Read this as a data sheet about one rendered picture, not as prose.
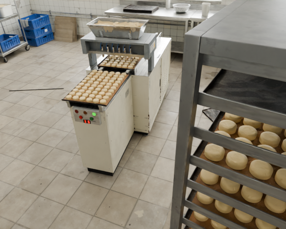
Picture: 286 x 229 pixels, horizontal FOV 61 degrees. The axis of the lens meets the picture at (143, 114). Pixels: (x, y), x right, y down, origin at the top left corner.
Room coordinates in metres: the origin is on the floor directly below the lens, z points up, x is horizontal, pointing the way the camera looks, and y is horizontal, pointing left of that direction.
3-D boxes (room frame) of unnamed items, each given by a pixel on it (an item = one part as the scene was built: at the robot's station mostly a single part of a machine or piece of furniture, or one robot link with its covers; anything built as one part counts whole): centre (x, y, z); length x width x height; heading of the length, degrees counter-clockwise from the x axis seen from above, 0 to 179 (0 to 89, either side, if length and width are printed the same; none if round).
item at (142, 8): (5.13, -0.02, 0.93); 0.60 x 0.40 x 0.01; 69
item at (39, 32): (6.05, 2.53, 0.30); 0.60 x 0.40 x 0.20; 158
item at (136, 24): (2.51, 0.22, 1.28); 0.54 x 0.27 x 0.06; 73
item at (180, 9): (4.88, -0.77, 0.94); 0.33 x 0.33 x 0.12
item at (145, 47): (2.51, 0.23, 1.01); 0.72 x 0.33 x 0.34; 73
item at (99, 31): (2.51, 0.23, 1.25); 0.56 x 0.29 x 0.14; 73
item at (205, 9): (4.56, -1.16, 0.98); 0.20 x 0.14 x 0.20; 18
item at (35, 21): (6.05, 2.53, 0.50); 0.60 x 0.40 x 0.20; 160
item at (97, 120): (1.68, 0.47, 0.77); 0.24 x 0.04 x 0.14; 73
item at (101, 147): (2.03, 0.37, 0.45); 0.70 x 0.34 x 0.90; 163
